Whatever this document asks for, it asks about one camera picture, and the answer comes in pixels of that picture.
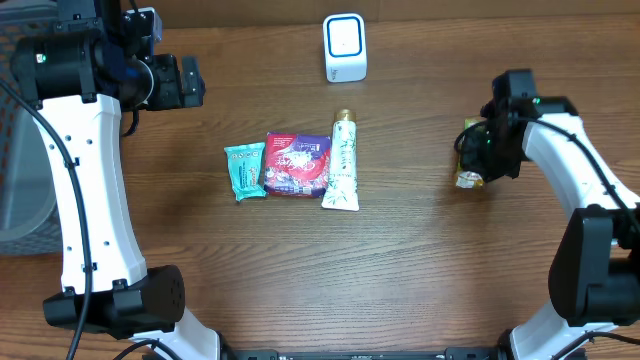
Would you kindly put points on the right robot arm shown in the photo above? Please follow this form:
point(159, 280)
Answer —
point(593, 281)

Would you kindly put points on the green snack packet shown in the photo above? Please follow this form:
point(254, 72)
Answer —
point(465, 179)

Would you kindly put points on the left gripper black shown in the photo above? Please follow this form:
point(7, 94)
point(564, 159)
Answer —
point(176, 95)

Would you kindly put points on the white barcode scanner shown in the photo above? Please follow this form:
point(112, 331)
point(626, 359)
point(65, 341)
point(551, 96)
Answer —
point(345, 48)

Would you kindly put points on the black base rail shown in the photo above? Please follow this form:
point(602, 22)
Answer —
point(400, 355)

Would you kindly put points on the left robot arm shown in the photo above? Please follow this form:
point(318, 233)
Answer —
point(77, 82)

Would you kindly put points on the red purple pad pack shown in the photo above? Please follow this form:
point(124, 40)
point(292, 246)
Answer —
point(297, 164)

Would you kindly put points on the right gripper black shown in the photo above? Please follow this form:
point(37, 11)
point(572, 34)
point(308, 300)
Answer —
point(473, 161)

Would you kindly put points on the teal wipes packet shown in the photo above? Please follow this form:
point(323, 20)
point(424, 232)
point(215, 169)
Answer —
point(244, 166)

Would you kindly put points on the grey plastic basket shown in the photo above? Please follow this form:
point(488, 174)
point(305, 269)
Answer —
point(29, 217)

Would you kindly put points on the white tube gold cap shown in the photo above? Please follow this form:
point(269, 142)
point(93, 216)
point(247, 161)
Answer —
point(342, 188)

